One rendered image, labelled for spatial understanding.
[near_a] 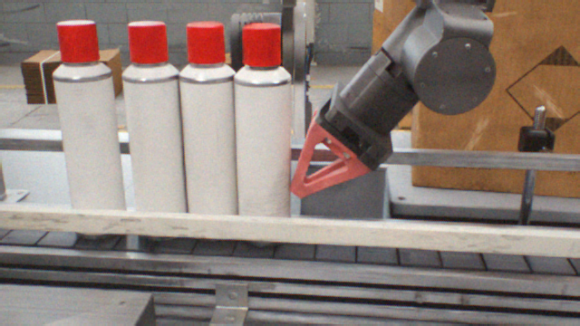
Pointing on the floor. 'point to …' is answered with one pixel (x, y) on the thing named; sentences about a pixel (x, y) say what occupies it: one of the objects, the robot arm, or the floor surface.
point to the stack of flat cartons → (39, 76)
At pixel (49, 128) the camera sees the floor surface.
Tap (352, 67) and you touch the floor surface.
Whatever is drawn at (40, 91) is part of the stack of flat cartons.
